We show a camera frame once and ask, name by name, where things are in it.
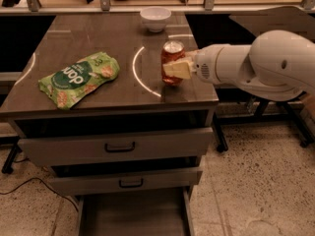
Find black middle drawer handle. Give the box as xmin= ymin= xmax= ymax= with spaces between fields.
xmin=118 ymin=178 xmax=144 ymax=189

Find black floor cable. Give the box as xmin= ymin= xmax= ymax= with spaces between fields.
xmin=0 ymin=176 xmax=79 ymax=212

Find grey top drawer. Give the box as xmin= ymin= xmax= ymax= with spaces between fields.
xmin=19 ymin=128 xmax=213 ymax=166

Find red coke can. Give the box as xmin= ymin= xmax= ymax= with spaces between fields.
xmin=160 ymin=40 xmax=185 ymax=87

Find grey drawer cabinet counter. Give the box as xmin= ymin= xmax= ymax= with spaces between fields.
xmin=0 ymin=11 xmax=220 ymax=236

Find white bowl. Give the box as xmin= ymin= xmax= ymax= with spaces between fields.
xmin=140 ymin=6 xmax=171 ymax=32

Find black top drawer handle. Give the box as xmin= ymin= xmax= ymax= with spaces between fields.
xmin=104 ymin=142 xmax=136 ymax=153

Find cardboard box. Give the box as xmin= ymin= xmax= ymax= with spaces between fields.
xmin=299 ymin=93 xmax=315 ymax=138

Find grey bottom drawer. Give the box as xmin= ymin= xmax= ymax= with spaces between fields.
xmin=76 ymin=187 xmax=195 ymax=236

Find grey drawer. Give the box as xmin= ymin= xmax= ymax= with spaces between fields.
xmin=19 ymin=128 xmax=213 ymax=166
xmin=76 ymin=187 xmax=195 ymax=236
xmin=48 ymin=167 xmax=202 ymax=196

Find grey middle drawer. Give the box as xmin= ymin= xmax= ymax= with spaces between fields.
xmin=48 ymin=167 xmax=202 ymax=196

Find green chip bag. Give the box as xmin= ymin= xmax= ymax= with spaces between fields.
xmin=38 ymin=52 xmax=120 ymax=110

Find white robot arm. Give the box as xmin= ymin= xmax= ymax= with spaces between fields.
xmin=162 ymin=30 xmax=315 ymax=101

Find black drawer handle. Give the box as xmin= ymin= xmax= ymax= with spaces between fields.
xmin=118 ymin=178 xmax=144 ymax=189
xmin=104 ymin=142 xmax=136 ymax=153

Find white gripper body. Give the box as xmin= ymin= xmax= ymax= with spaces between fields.
xmin=194 ymin=44 xmax=231 ymax=85

